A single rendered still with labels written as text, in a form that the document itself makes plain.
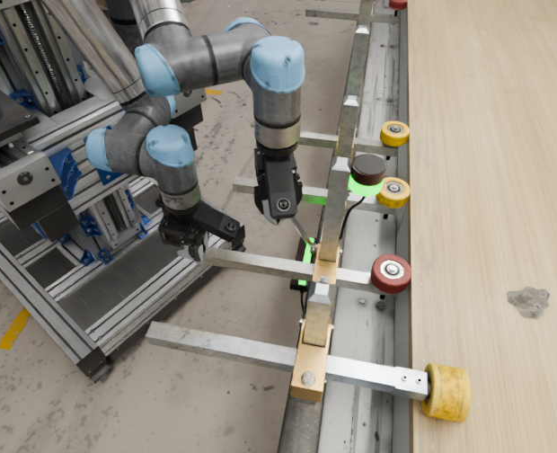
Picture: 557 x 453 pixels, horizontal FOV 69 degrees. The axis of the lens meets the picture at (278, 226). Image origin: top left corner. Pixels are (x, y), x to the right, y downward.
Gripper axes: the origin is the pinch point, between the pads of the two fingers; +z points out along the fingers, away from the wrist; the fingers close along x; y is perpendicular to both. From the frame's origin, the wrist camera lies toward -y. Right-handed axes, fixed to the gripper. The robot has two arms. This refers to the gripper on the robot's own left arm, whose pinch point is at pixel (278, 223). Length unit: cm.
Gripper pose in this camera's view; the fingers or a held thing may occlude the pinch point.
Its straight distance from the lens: 81.9
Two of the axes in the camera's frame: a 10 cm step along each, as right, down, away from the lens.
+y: -1.5, -7.7, 6.3
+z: -0.1, 6.3, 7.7
